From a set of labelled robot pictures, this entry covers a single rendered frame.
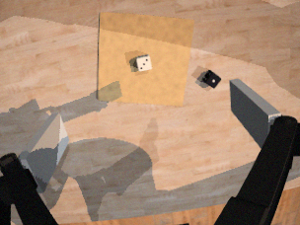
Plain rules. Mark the orange flat mat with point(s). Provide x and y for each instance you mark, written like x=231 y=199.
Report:
x=123 y=37

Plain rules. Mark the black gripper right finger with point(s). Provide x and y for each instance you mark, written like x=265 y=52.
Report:
x=279 y=139

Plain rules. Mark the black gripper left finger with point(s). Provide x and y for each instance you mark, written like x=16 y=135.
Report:
x=29 y=174

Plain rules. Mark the white die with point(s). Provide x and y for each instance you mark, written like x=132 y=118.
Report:
x=143 y=62

